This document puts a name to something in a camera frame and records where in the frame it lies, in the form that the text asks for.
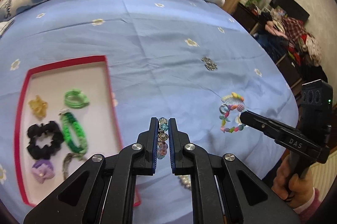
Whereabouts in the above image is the red shallow tray box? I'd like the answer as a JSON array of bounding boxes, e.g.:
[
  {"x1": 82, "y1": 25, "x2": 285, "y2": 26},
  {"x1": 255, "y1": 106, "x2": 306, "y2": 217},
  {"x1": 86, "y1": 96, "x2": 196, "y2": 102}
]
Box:
[{"x1": 13, "y1": 55, "x2": 141, "y2": 207}]

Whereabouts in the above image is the silver chain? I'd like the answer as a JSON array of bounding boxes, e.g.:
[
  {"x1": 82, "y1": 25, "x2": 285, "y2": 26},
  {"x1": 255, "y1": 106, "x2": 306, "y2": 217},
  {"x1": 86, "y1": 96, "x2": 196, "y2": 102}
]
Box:
[{"x1": 201, "y1": 56, "x2": 218, "y2": 71}]

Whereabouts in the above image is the white striped pillow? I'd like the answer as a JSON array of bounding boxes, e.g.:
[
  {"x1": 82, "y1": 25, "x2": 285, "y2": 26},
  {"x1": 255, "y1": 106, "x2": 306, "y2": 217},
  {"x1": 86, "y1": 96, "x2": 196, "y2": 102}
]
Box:
[{"x1": 0, "y1": 19, "x2": 15, "y2": 39}]

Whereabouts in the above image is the dark flat screen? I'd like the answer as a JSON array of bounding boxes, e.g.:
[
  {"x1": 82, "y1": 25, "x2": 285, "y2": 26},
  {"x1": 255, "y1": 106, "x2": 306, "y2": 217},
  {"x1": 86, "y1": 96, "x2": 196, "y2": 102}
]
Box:
[{"x1": 269, "y1": 0, "x2": 310, "y2": 23}]

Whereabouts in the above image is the dark cabinet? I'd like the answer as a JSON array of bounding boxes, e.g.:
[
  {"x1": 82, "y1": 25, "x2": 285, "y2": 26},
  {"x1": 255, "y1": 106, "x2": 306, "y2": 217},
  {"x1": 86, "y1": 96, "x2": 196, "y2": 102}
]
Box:
[{"x1": 234, "y1": 3, "x2": 303, "y2": 89}]

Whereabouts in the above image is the green braided bracelet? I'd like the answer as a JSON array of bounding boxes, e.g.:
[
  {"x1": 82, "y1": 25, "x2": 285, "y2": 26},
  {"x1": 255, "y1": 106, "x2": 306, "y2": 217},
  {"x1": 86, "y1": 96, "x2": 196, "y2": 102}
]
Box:
[{"x1": 58, "y1": 109, "x2": 87, "y2": 154}]

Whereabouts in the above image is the person's right forearm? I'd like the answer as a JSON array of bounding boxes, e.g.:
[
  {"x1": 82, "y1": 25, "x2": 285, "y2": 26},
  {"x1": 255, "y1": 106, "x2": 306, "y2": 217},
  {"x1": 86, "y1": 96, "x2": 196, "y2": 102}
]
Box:
[{"x1": 297, "y1": 187, "x2": 327, "y2": 224}]

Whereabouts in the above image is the clear beaded hair comb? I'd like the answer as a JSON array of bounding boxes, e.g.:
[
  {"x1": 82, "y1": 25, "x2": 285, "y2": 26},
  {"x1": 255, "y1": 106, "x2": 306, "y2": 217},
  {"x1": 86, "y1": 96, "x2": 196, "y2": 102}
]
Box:
[{"x1": 221, "y1": 92, "x2": 246, "y2": 111}]

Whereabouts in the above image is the person's right hand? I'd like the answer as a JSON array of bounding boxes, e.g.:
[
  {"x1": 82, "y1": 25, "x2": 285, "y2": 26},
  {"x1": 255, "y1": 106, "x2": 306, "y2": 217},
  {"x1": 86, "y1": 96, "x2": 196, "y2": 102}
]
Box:
[{"x1": 271, "y1": 154, "x2": 320, "y2": 210}]

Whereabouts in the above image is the crystal bead bracelet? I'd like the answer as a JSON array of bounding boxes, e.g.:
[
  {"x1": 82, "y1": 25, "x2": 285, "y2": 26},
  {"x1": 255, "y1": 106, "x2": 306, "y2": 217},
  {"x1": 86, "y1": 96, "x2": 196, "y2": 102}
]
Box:
[{"x1": 157, "y1": 117, "x2": 169, "y2": 160}]

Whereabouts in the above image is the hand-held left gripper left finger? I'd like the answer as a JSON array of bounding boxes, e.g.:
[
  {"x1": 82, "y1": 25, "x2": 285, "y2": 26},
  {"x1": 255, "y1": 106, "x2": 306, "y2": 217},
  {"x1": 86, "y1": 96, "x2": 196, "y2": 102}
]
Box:
[{"x1": 24, "y1": 117, "x2": 158, "y2": 224}]

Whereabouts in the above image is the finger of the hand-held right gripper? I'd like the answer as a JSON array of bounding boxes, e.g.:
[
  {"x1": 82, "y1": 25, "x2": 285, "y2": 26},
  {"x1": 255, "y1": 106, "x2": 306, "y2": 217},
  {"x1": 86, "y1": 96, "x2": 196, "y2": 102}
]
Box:
[{"x1": 238, "y1": 110, "x2": 283, "y2": 141}]

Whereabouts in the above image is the colourful candy bead bracelet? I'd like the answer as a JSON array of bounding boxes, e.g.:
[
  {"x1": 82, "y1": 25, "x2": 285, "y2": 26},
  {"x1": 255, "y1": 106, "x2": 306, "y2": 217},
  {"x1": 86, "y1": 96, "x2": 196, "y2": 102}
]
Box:
[{"x1": 219, "y1": 104, "x2": 246, "y2": 134}]

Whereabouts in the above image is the pile of clothes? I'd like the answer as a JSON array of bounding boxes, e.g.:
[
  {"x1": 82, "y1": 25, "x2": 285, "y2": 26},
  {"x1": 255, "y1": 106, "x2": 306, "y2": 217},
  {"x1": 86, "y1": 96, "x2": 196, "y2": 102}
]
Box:
[{"x1": 259, "y1": 7, "x2": 323, "y2": 67}]

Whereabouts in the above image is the green coil hair tie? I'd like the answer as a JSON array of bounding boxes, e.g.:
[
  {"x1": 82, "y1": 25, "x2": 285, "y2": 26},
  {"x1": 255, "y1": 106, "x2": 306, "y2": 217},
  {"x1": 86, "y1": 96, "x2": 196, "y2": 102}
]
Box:
[{"x1": 64, "y1": 88, "x2": 90, "y2": 110}]

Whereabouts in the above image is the black velvet scrunchie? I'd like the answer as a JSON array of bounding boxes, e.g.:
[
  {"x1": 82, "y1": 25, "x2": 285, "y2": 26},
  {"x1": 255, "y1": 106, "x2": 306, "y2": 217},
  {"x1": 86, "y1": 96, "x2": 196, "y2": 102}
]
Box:
[{"x1": 26, "y1": 120, "x2": 65, "y2": 160}]

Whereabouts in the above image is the blue floral bed sheet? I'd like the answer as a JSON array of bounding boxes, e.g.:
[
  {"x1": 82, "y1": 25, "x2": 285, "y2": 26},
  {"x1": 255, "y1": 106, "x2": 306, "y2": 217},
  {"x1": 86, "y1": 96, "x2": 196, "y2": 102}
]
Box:
[{"x1": 0, "y1": 0, "x2": 299, "y2": 224}]

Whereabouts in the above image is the white pearl bracelet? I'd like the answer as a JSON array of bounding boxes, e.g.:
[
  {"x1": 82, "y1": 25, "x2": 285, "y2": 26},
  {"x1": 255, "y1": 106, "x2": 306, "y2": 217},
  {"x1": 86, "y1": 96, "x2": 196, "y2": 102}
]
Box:
[{"x1": 178, "y1": 174, "x2": 193, "y2": 190}]

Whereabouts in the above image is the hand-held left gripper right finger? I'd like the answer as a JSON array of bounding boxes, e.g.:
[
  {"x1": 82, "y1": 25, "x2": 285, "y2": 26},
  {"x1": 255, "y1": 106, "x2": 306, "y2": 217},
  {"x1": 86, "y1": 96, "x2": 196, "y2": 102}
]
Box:
[{"x1": 168, "y1": 117, "x2": 301, "y2": 224}]

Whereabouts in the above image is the yellow scrunchie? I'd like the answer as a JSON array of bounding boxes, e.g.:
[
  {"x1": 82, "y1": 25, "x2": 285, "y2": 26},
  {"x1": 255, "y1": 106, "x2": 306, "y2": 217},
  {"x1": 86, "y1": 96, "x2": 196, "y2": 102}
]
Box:
[{"x1": 28, "y1": 95, "x2": 49, "y2": 119}]

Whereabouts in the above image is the purple shell hair clip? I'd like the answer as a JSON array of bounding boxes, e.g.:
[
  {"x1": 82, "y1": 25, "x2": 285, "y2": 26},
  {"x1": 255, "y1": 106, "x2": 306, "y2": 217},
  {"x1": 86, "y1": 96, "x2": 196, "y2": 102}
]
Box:
[{"x1": 31, "y1": 159, "x2": 55, "y2": 184}]

